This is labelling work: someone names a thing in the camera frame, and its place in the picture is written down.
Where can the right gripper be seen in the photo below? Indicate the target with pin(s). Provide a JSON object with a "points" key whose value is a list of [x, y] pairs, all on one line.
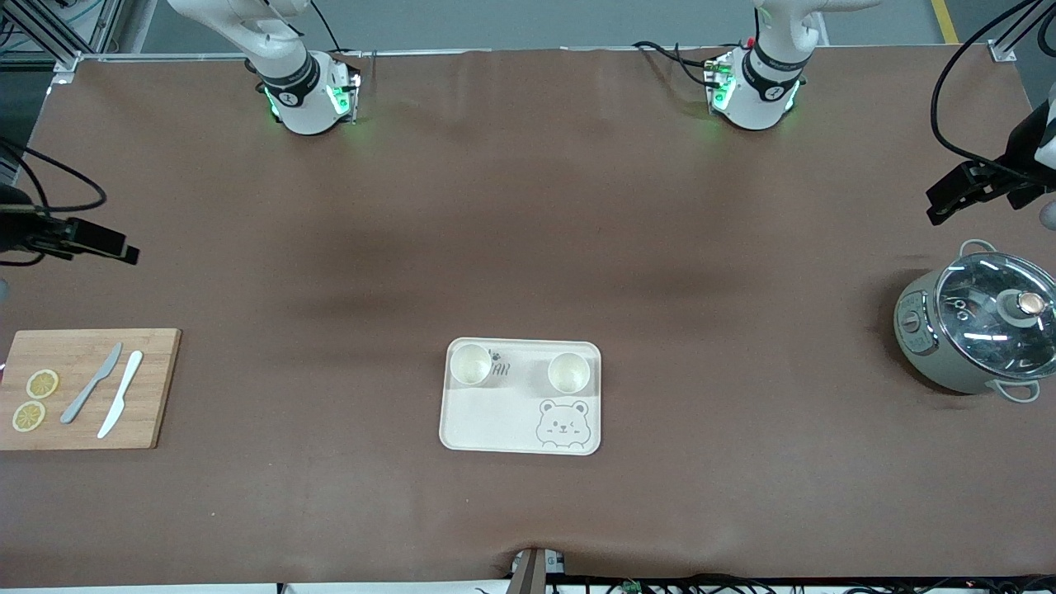
{"points": [[18, 228]]}

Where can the aluminium frame profile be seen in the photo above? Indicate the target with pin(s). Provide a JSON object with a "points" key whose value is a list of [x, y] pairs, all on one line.
{"points": [[58, 37], [1011, 41]]}

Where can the grey plastic knife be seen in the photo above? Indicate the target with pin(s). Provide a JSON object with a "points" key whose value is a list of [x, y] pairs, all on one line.
{"points": [[92, 384]]}

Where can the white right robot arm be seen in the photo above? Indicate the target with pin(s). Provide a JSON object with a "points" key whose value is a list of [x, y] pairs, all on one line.
{"points": [[301, 91]]}

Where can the lemon slice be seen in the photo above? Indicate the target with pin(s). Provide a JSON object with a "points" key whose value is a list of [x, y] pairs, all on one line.
{"points": [[28, 416], [42, 384]]}

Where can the white plastic knife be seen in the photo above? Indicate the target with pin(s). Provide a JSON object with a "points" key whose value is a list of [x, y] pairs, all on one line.
{"points": [[122, 393]]}

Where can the wooden cutting board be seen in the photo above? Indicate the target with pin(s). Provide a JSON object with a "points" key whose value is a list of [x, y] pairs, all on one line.
{"points": [[87, 388]]}

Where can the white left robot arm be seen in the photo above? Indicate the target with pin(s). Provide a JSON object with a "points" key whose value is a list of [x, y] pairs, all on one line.
{"points": [[755, 95]]}

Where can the glass pot lid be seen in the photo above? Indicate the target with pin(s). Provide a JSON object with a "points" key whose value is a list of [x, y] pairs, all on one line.
{"points": [[990, 318]]}

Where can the cream bear print tray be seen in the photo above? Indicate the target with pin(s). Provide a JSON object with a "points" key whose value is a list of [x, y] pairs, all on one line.
{"points": [[503, 417]]}

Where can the metal table edge bracket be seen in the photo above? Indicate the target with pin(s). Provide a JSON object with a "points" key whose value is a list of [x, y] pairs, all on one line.
{"points": [[532, 569]]}

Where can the white IKEA cup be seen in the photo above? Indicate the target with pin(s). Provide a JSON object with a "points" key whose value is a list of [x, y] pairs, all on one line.
{"points": [[569, 373], [471, 365]]}

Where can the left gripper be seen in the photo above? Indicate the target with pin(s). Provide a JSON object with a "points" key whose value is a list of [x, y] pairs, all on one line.
{"points": [[1017, 159]]}

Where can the grey pot with glass lid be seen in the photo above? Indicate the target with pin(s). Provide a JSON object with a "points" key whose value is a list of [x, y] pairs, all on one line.
{"points": [[928, 346]]}

